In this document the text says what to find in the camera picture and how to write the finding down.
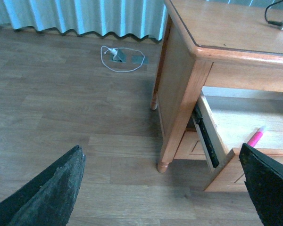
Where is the light wooden nightstand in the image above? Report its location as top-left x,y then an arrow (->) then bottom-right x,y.
151,0 -> 283,172

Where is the closed floor socket cover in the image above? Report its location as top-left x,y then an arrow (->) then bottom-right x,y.
131,56 -> 149,65

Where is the white floor cable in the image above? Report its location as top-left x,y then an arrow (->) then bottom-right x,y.
100,45 -> 146,73

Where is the black charger cable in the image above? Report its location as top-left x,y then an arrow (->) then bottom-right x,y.
264,0 -> 283,26

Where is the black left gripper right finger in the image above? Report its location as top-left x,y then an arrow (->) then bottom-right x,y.
239,143 -> 283,226

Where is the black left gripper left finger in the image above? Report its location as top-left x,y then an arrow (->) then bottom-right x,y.
0,145 -> 86,226

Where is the open floor socket box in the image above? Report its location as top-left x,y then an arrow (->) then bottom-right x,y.
110,49 -> 126,63

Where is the wooden drawer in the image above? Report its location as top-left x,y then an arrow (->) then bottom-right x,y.
192,86 -> 283,192
174,131 -> 206,160

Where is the light blue curtain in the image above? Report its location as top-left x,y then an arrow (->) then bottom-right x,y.
0,0 -> 283,45

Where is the pink marker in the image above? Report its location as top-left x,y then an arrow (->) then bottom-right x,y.
247,126 -> 266,147

